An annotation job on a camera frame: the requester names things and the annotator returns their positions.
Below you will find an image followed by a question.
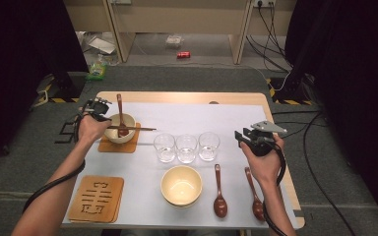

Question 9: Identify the cream ceramic bowl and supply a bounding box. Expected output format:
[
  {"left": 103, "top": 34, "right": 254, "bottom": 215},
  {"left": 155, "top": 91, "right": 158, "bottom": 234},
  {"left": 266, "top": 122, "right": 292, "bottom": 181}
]
[
  {"left": 159, "top": 164, "right": 204, "bottom": 207},
  {"left": 103, "top": 112, "right": 138, "bottom": 145},
  {"left": 163, "top": 196, "right": 201, "bottom": 209}
]

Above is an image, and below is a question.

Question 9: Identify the white power strip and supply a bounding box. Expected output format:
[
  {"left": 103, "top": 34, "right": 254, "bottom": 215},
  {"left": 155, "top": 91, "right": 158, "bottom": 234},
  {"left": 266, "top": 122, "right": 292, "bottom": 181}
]
[{"left": 253, "top": 0, "right": 277, "bottom": 8}]

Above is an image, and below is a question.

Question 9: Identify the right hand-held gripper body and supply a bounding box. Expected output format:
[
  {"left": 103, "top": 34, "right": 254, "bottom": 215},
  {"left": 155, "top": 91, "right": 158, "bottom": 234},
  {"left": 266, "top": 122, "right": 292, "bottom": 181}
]
[{"left": 250, "top": 120, "right": 288, "bottom": 157}]

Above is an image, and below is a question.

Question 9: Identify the black curtain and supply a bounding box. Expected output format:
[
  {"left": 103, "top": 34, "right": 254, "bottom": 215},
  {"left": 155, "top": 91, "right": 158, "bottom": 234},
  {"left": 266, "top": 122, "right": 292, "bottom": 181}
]
[
  {"left": 0, "top": 0, "right": 91, "bottom": 166},
  {"left": 284, "top": 0, "right": 378, "bottom": 227}
]

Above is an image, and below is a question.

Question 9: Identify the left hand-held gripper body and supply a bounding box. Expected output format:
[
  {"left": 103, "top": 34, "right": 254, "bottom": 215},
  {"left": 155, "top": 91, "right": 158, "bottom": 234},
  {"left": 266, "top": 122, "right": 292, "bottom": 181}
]
[{"left": 81, "top": 96, "right": 113, "bottom": 116}]

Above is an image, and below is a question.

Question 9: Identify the brown wooden spoon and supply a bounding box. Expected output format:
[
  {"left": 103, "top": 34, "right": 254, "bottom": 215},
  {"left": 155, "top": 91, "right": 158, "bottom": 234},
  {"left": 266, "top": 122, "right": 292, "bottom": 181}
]
[
  {"left": 116, "top": 93, "right": 130, "bottom": 138},
  {"left": 244, "top": 166, "right": 266, "bottom": 222},
  {"left": 213, "top": 163, "right": 228, "bottom": 219}
]

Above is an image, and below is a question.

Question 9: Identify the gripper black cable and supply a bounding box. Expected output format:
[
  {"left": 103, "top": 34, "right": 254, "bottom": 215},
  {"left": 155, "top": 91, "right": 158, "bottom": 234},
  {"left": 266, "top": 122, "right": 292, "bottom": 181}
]
[
  {"left": 261, "top": 141, "right": 288, "bottom": 236},
  {"left": 22, "top": 99, "right": 95, "bottom": 214}
]

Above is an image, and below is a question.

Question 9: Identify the white papers pile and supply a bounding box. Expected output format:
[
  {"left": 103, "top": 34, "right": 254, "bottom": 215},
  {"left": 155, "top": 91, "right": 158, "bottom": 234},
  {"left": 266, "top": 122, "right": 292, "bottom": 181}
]
[{"left": 77, "top": 30, "right": 117, "bottom": 55}]

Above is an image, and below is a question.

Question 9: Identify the green wipes packet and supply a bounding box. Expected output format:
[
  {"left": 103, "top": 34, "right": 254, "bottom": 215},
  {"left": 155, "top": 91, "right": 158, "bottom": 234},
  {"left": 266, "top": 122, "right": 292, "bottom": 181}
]
[{"left": 86, "top": 53, "right": 108, "bottom": 82}]

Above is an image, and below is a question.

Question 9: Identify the person's right hand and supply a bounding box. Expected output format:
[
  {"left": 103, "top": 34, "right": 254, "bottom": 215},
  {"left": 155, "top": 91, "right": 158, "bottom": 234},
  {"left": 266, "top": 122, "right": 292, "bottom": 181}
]
[{"left": 239, "top": 134, "right": 285, "bottom": 188}]

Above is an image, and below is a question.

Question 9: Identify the brown wooden chopstick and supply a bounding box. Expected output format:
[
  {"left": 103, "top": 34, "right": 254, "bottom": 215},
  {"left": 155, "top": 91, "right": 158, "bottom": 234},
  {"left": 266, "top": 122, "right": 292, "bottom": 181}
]
[{"left": 107, "top": 125, "right": 158, "bottom": 132}]

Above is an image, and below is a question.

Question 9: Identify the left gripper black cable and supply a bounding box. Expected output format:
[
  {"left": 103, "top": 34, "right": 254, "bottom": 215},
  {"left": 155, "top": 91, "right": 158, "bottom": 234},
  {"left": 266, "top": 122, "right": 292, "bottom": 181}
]
[{"left": 22, "top": 99, "right": 95, "bottom": 214}]

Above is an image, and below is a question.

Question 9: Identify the black floor cable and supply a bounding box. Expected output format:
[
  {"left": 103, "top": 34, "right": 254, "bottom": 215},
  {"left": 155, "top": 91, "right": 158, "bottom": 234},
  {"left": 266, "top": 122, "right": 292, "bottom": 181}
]
[
  {"left": 275, "top": 120, "right": 329, "bottom": 141},
  {"left": 271, "top": 109, "right": 324, "bottom": 116},
  {"left": 302, "top": 111, "right": 358, "bottom": 236}
]

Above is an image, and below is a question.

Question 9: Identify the white plastic packet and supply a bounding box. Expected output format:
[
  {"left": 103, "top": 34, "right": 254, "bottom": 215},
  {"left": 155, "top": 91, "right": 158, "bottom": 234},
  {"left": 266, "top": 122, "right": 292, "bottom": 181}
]
[{"left": 165, "top": 34, "right": 185, "bottom": 49}]

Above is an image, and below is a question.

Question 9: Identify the person's left hand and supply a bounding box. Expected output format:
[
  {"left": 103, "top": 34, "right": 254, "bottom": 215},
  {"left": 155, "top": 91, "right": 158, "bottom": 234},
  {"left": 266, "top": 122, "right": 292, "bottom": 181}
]
[{"left": 76, "top": 112, "right": 111, "bottom": 153}]

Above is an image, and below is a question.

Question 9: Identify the carved wooden coaster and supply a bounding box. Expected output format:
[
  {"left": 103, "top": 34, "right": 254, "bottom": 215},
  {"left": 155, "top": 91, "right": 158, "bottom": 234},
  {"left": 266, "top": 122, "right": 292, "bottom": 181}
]
[
  {"left": 97, "top": 122, "right": 142, "bottom": 154},
  {"left": 68, "top": 175, "right": 125, "bottom": 224}
]

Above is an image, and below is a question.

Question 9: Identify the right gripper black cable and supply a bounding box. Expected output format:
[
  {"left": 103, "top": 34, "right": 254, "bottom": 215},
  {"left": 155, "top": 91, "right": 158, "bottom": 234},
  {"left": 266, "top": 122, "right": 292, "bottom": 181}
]
[{"left": 261, "top": 141, "right": 288, "bottom": 236}]

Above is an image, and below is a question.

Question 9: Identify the white table mat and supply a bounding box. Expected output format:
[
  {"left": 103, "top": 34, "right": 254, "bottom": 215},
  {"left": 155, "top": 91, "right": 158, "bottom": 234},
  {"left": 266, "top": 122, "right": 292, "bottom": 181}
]
[{"left": 61, "top": 101, "right": 299, "bottom": 230}]

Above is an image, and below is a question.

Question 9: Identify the white cable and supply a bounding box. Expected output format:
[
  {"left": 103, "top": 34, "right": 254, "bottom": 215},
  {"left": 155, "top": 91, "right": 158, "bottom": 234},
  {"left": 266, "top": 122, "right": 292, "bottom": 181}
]
[{"left": 276, "top": 71, "right": 292, "bottom": 91}]

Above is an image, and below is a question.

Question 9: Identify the black power cable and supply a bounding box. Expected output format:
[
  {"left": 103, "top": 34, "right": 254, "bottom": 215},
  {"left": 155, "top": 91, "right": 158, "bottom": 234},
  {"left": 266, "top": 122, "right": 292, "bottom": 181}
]
[{"left": 245, "top": 1, "right": 294, "bottom": 74}]

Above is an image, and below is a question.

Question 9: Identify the black stand base hazard tape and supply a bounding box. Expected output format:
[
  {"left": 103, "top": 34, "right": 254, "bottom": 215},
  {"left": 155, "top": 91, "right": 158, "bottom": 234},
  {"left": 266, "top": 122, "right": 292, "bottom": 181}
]
[
  {"left": 33, "top": 71, "right": 88, "bottom": 104},
  {"left": 265, "top": 73, "right": 315, "bottom": 106}
]

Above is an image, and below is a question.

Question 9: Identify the clear drinking glass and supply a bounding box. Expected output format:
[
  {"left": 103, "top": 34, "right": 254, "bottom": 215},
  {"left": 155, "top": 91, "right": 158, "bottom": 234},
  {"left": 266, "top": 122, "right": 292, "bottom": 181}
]
[
  {"left": 153, "top": 133, "right": 177, "bottom": 164},
  {"left": 198, "top": 131, "right": 221, "bottom": 162},
  {"left": 175, "top": 134, "right": 199, "bottom": 163}
]

